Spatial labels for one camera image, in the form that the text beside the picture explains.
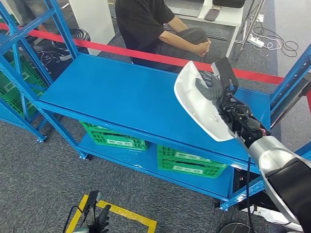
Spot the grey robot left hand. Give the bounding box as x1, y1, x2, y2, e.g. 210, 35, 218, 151
88, 204, 111, 233

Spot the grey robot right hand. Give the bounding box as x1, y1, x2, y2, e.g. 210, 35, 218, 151
195, 71, 224, 106

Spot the white plastic cover part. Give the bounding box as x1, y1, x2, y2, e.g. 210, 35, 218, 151
174, 60, 235, 142

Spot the long blue metal shelf rack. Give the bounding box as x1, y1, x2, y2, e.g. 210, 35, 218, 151
35, 0, 311, 212

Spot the tall blue metal shelf rack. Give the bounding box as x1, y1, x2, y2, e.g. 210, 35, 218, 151
0, 0, 57, 144

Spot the yellow floor tape square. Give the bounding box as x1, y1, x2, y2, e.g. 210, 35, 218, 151
65, 194, 157, 233

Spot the green plastic crate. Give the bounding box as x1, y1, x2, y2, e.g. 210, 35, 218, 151
80, 121, 148, 152
0, 53, 48, 118
156, 145, 228, 180

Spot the dark phone case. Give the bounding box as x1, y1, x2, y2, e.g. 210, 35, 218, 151
204, 8, 220, 22

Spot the white desk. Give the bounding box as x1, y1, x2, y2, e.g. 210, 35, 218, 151
164, 0, 245, 65

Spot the red barrier tape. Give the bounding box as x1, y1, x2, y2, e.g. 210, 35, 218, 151
0, 23, 311, 116

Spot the white power strip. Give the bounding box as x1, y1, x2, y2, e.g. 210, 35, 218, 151
248, 34, 265, 48

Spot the grey laptop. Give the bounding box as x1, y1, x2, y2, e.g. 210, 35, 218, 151
164, 0, 205, 18

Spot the metal stand leg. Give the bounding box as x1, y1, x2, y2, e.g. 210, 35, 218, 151
235, 0, 266, 62

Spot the black bag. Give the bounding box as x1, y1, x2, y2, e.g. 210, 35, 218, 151
212, 0, 246, 9

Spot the seated person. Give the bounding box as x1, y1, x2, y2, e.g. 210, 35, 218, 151
115, 0, 212, 74

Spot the dark round base disc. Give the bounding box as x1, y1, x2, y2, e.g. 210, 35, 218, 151
217, 222, 256, 233

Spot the white cabinet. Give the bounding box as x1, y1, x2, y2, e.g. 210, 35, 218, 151
69, 0, 116, 56

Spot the black ribbed round disc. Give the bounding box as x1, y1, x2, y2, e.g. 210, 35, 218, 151
52, 28, 91, 53

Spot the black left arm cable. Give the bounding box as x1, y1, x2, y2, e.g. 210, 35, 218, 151
63, 205, 83, 233

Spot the white charger cable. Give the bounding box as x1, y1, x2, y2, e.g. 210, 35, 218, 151
263, 35, 285, 54

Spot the black floor cable coil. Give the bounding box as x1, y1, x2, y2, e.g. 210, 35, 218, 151
252, 26, 299, 59

